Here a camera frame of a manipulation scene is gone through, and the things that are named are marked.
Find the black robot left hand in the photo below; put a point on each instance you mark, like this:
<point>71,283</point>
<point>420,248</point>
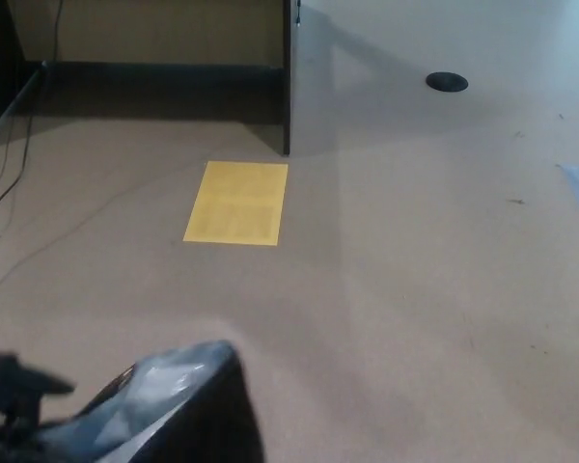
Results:
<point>14,381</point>

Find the black printed plastic bag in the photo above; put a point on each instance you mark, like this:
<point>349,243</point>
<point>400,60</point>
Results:
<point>164,415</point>

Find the yellow paper sheet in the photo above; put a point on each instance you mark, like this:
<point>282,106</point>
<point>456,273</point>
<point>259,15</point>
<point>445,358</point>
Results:
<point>239,205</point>

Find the black round floor disc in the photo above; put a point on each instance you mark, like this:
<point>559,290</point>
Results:
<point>447,81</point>

